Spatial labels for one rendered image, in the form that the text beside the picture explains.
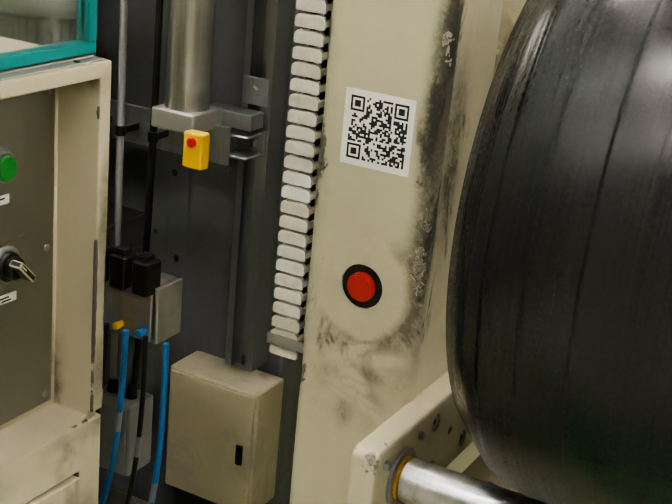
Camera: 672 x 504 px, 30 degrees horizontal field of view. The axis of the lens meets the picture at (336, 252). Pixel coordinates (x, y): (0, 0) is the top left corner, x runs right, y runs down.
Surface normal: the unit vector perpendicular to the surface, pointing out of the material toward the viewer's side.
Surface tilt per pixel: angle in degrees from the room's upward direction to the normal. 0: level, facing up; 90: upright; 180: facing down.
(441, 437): 90
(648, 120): 61
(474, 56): 90
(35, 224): 90
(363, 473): 90
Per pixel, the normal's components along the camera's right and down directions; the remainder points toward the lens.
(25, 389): 0.87, 0.24
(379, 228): -0.48, 0.26
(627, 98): -0.37, -0.26
